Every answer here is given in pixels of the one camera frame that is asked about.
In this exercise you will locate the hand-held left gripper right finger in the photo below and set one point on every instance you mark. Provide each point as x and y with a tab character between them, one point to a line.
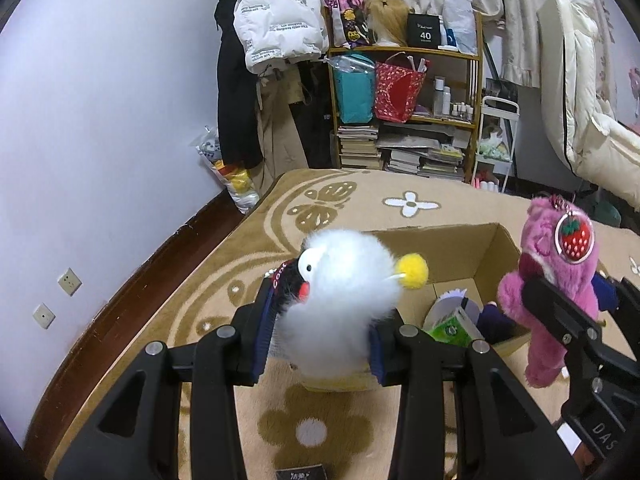
378	360

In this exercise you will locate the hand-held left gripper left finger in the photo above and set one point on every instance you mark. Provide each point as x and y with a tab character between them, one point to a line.
261	340

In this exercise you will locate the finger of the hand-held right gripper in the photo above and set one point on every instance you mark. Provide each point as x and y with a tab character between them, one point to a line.
629	300
560	312

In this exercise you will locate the pink bear plush toy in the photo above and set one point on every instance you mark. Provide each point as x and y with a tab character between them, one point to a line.
540	260

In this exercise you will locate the white fluffy plush toy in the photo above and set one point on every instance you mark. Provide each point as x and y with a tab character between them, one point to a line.
345	300

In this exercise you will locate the green tissue pack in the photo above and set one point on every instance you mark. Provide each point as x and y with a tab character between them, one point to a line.
450	332

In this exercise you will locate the printed cardboard box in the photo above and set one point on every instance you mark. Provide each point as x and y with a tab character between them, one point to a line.
450	255

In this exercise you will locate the beige patterned rug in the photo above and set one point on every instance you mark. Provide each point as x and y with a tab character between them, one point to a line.
200	280

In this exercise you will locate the black tissue pack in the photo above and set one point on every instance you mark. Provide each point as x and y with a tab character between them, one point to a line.
302	474

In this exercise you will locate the plastic bag with yellow contents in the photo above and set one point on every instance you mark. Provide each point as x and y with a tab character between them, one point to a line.
227	175

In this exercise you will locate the white metal cart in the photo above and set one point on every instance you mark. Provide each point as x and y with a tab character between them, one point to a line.
495	145

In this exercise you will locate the wooden shelf unit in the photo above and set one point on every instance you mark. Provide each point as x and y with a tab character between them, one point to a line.
477	125

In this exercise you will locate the pile of magazines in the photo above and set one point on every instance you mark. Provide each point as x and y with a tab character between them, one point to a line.
425	155

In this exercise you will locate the beige hanging garment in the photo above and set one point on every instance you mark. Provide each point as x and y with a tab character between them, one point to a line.
282	130

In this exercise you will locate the stack of books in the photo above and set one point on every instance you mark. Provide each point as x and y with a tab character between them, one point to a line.
357	147

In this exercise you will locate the white folded mattress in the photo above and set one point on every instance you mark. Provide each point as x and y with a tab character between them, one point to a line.
575	85

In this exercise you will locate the row of small bottles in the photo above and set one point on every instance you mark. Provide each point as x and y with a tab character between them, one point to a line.
450	102

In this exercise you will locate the black hanging coat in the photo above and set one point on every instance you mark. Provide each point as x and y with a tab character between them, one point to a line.
237	90

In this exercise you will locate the teal bag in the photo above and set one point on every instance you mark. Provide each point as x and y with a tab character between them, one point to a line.
352	97

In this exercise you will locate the red patterned gift bag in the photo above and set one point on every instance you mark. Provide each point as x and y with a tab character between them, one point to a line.
397	92

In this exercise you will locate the white plastic bag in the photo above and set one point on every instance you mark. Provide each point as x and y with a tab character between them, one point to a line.
459	20

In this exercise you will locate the black box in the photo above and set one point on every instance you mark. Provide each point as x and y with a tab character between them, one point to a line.
424	30

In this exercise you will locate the white puffer jacket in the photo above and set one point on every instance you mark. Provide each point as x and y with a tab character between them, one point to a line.
280	15

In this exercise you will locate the purple printed packet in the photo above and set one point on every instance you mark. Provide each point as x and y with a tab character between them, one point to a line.
350	17

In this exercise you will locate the blond wig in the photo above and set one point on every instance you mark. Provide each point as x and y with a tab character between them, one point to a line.
387	20

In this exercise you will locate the white wall socket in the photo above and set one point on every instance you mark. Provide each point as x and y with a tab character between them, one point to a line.
69	281
44	315

